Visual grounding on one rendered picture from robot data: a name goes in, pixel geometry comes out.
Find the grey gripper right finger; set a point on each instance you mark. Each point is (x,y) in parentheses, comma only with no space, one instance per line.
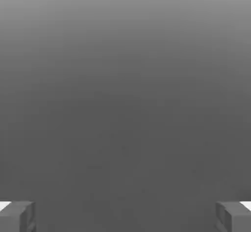
(236,218)

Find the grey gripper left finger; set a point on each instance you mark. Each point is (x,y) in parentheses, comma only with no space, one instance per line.
(13,217)

